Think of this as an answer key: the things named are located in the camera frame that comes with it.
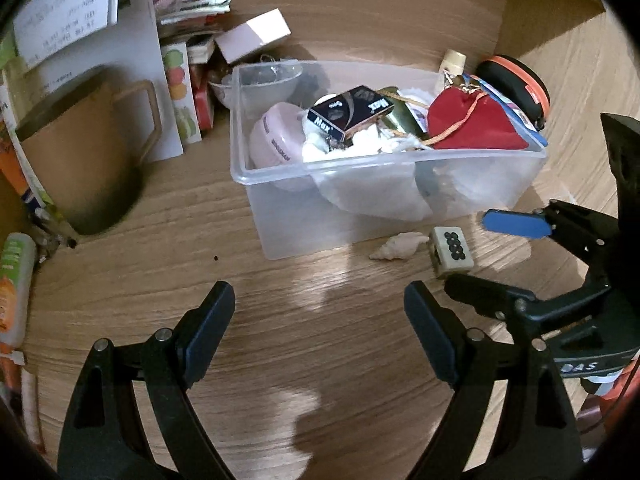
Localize red drawstring pouch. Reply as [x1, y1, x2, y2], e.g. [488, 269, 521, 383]
[425, 87, 527, 150]

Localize pink round cosmetic jar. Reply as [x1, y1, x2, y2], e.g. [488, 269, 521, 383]
[250, 102, 306, 168]

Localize white drawstring cloth pouch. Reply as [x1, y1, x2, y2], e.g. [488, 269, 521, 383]
[302, 118, 432, 222]

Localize mahjong tile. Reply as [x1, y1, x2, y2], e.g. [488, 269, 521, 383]
[430, 226, 474, 278]

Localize white lip balm stick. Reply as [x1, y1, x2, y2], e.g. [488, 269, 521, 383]
[21, 367, 46, 455]

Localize beige seashell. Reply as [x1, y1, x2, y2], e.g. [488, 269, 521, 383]
[369, 232, 430, 261]

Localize black orange zip pouch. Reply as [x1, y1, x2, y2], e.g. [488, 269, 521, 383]
[475, 54, 551, 131]

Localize dark green dropper bottle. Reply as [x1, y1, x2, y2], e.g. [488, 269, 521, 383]
[378, 87, 430, 140]

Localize cream small lotion bottle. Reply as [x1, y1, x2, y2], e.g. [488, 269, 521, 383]
[434, 49, 466, 94]

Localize white orange lotion tube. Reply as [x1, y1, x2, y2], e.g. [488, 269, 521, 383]
[1, 233, 37, 349]

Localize black staples box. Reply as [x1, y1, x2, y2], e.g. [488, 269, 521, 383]
[307, 84, 395, 144]

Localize clear plastic storage bin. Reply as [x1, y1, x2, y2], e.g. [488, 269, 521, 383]
[230, 61, 548, 260]

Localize brown ceramic mug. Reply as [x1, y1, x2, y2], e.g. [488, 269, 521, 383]
[16, 65, 162, 236]

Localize pink small cardboard box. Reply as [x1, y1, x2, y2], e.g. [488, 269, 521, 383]
[216, 9, 291, 64]

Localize fruit pattern card box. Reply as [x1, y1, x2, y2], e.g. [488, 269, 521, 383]
[160, 41, 202, 145]

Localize stack of booklets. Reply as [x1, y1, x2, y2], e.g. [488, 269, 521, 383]
[152, 0, 232, 64]

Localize white paper document holder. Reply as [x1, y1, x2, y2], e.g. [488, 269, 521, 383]
[4, 0, 183, 162]

